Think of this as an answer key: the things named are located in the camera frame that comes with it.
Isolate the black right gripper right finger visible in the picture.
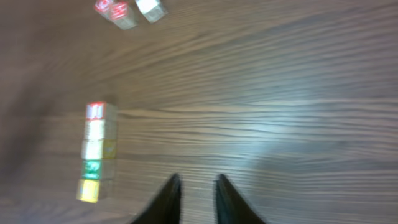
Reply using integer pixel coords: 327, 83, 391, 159
215, 174, 266, 224

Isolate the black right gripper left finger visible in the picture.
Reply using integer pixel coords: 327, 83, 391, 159
131, 173, 182, 224

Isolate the blue X letter block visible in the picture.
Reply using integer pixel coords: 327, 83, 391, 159
76, 179, 113, 203

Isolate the green F letter block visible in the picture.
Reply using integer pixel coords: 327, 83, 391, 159
81, 159, 116, 180

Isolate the green B letter block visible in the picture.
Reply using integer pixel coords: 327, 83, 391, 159
81, 139, 116, 159

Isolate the wooden block red side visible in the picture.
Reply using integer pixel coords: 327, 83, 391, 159
84, 120, 117, 140

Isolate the red I letter block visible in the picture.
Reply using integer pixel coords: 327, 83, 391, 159
85, 101, 118, 121

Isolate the wooden number 3 block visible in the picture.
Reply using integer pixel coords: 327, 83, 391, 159
136, 0, 167, 23

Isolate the red M letter block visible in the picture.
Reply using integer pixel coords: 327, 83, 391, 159
110, 2, 138, 30

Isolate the red G letter block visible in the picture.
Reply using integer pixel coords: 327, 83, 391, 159
94, 0, 114, 21

